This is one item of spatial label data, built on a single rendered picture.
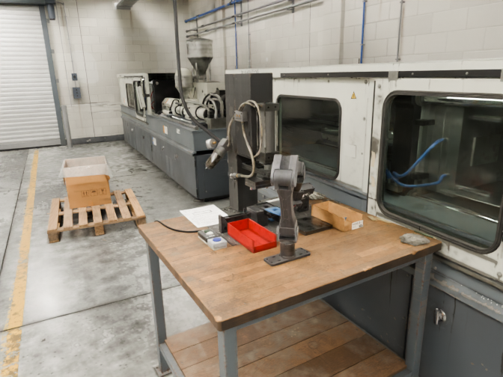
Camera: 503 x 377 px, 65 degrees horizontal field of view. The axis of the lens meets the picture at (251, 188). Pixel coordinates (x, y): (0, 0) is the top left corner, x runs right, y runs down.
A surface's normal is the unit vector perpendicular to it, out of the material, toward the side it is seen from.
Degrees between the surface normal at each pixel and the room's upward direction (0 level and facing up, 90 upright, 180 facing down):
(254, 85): 90
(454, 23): 90
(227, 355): 90
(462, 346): 90
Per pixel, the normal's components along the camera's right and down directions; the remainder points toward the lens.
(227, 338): 0.50, 0.23
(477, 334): -0.89, 0.15
